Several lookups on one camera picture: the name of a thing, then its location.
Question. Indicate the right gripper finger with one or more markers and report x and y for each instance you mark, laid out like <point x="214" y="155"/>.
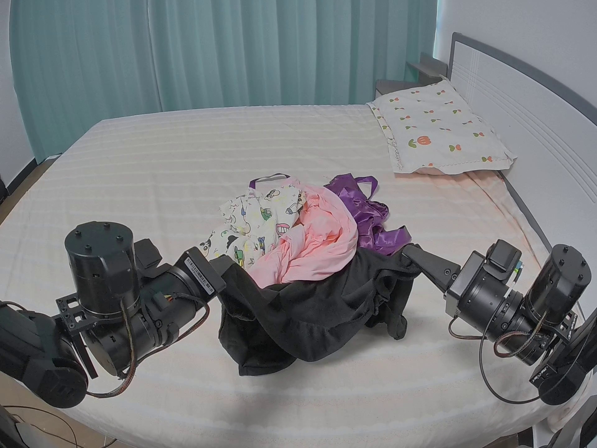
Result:
<point x="436" y="269"/>

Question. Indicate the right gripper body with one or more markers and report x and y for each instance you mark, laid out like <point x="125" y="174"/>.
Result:
<point x="475" y="297"/>

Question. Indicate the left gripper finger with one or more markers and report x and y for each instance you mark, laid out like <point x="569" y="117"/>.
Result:
<point x="220" y="266"/>

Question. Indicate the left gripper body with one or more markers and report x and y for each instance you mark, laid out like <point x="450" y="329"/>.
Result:
<point x="186" y="287"/>

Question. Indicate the black T-shirt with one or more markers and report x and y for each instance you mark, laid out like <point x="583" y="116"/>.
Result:
<point x="326" y="315"/>

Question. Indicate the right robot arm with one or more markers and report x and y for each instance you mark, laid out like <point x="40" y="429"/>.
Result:
<point x="559" y="287"/>

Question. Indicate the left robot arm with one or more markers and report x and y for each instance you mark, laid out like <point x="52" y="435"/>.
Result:
<point x="28" y="343"/>

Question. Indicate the bed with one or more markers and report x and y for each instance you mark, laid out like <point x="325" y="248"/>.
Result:
<point x="140" y="180"/>

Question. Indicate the white printed pyjama garment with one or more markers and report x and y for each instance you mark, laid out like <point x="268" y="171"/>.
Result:
<point x="261" y="217"/>

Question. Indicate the purple garment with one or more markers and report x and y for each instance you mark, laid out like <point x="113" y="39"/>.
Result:
<point x="368" y="217"/>

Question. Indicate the pink garment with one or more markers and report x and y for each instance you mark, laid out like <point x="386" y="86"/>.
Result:
<point x="317" y="231"/>

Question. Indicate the white printed pillow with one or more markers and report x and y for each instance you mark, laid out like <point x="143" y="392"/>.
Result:
<point x="438" y="124"/>

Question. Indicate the grey bedside table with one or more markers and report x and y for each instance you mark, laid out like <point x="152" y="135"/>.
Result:
<point x="396" y="87"/>

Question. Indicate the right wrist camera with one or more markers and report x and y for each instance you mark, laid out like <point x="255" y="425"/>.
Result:
<point x="504" y="255"/>

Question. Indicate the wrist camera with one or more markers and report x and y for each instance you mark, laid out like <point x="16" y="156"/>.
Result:
<point x="504" y="255"/>
<point x="148" y="254"/>

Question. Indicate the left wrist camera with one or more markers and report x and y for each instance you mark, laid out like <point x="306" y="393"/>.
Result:
<point x="148" y="254"/>

